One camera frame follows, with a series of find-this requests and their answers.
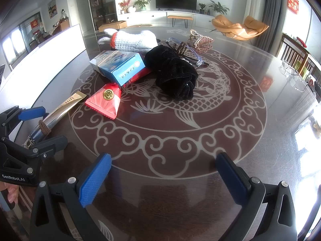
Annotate clear safety glasses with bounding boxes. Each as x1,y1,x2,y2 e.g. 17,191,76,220
166,37,208,68

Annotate wooden dining table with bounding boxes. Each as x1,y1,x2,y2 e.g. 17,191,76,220
27,26,61,48

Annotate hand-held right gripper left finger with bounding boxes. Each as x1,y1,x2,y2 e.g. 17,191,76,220
29,153,112,241

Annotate clear acrylic stand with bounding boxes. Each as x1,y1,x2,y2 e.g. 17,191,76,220
279,59,309,93

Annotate patterned glass desktop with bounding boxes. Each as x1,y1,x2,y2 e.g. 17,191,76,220
15,26,321,241

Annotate white tv cabinet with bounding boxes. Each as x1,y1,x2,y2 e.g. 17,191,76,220
123,9,226,31

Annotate large leafy potted plant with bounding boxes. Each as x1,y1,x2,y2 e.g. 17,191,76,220
209,0,230,17

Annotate white door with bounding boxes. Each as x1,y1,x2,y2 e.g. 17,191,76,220
75,0,88,28

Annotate white knitted glove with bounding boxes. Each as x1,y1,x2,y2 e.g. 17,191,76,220
98,29,157,54

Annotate wooden chair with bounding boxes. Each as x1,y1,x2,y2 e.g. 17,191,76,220
278,34,311,78

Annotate grey curtain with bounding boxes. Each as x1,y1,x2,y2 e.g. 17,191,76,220
258,0,290,56

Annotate orange leather lounge chair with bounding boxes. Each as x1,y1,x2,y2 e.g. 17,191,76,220
211,14,269,41

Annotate red flowers in vase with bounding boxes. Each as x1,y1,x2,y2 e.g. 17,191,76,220
118,0,132,14

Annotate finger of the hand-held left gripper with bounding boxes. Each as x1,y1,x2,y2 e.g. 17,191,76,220
2,136,68,161
0,107,47,139

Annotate blue and white box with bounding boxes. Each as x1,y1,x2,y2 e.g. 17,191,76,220
89,50,146,87

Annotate gold metallic tube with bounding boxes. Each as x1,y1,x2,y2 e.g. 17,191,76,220
24,91,87,148

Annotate dark glass display cabinet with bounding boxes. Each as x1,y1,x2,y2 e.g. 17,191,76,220
87,0,118,32

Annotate black velvet scrunchie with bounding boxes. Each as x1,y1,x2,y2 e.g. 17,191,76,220
145,46,198,101

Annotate green potted plant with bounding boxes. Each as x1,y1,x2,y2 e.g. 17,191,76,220
134,0,151,12

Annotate cloth covered standing air conditioner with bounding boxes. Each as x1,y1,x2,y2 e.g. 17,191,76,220
243,0,267,26

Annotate rhinestone hair claw clip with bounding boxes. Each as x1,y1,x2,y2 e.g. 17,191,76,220
188,29,214,49

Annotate red foil packet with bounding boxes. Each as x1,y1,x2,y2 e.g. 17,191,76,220
85,66,152,120

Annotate red wall hanging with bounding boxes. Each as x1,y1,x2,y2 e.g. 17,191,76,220
287,0,300,15

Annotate framed wall painting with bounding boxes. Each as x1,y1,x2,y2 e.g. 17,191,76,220
48,0,57,18

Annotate orange bench stool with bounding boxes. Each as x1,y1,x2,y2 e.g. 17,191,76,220
167,15,194,28

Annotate person's left hand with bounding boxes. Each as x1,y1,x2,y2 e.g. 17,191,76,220
0,181,20,204

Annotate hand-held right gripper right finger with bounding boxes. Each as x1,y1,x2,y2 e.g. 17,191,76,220
216,153,298,241

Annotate brown cardboard box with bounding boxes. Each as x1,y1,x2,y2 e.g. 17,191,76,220
98,20,127,33

